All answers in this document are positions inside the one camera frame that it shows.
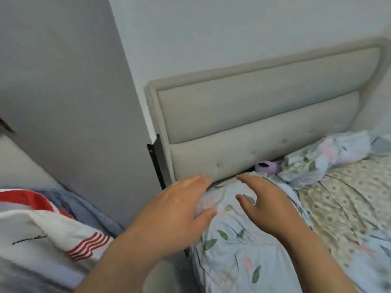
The person's left hand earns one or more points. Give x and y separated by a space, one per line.
165 210

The person's right hand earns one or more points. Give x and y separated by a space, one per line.
272 207

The person's right thumb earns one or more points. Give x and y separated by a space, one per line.
245 201

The person's left thumb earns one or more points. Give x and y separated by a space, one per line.
206 217

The light blue floral pillow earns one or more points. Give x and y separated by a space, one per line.
235 256

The person's left forearm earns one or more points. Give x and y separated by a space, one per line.
122 262

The person's right forearm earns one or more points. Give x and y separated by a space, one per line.
311 259

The purple plush toy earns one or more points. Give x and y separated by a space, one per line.
267 167

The beige upholstered headboard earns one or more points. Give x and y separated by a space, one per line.
259 118

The light blue floral blanket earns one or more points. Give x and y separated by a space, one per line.
330 155

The beige dotted bed sheet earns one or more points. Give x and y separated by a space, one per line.
351 204

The blue cloth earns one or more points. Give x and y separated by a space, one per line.
88 210

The white red striped fabric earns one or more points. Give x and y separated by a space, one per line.
39 234

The grey door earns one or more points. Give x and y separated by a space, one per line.
67 97

